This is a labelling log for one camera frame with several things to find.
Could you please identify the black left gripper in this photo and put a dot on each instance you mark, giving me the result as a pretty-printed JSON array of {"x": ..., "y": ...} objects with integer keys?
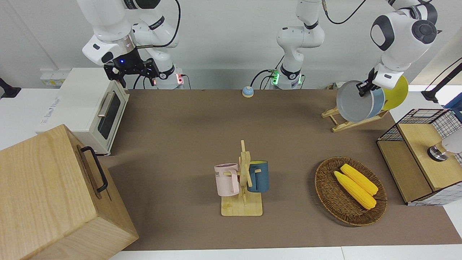
[{"x": 371, "y": 77}]

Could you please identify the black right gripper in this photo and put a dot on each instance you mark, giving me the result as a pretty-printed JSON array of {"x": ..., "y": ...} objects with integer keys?
[{"x": 135, "y": 66}]

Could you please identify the gray plate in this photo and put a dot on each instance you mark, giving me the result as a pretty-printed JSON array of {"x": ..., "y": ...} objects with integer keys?
[{"x": 353, "y": 103}]

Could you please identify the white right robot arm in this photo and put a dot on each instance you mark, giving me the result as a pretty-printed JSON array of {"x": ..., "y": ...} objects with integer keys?
[{"x": 108, "y": 21}]

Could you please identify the white robot arm green light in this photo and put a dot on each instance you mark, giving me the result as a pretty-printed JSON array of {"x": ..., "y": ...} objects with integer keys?
[{"x": 301, "y": 36}]

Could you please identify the black jointed stand arm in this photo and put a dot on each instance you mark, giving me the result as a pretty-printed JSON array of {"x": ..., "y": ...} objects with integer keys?
[{"x": 444, "y": 81}]

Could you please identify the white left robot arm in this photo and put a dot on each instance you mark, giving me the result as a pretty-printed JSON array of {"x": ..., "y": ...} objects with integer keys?
[{"x": 400, "y": 32}]

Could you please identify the light blue plate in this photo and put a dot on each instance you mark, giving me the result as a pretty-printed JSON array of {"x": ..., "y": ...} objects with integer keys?
[{"x": 379, "y": 103}]

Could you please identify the yellow plate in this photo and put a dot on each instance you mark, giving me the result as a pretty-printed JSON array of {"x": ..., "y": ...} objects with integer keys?
[{"x": 399, "y": 92}]

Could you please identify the low wooden plate rack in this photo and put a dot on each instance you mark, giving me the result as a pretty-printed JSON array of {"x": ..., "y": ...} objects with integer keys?
[{"x": 346, "y": 125}]

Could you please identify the white toaster oven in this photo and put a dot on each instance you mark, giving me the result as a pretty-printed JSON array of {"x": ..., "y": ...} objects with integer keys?
[{"x": 79, "y": 101}]

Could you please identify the yellow corn cob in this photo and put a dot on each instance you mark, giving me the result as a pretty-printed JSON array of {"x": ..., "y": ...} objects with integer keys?
[
  {"x": 362, "y": 180},
  {"x": 355, "y": 190}
]

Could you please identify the round brown wicker basket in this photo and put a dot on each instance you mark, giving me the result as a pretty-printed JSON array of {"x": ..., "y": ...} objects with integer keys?
[{"x": 332, "y": 195}]

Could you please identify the black clamp stand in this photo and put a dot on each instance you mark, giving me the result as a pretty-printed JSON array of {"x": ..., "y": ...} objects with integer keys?
[{"x": 7, "y": 88}]

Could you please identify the blue service bell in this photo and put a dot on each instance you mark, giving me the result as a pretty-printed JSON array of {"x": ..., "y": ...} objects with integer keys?
[{"x": 248, "y": 91}]

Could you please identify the light wooden cabinet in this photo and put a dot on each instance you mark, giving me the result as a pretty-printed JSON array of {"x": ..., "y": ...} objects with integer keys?
[{"x": 47, "y": 195}]

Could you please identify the dark blue mug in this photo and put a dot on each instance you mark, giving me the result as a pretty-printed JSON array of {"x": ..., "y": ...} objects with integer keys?
[{"x": 260, "y": 177}]

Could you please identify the pink mug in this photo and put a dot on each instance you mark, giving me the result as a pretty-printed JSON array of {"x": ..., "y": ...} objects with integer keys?
[{"x": 225, "y": 180}]

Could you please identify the wooden mug tree stand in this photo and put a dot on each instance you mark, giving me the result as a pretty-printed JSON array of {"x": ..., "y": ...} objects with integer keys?
[{"x": 242, "y": 207}]

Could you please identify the white wall socket strip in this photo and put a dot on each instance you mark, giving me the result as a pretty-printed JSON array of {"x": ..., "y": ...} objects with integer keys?
[{"x": 52, "y": 77}]

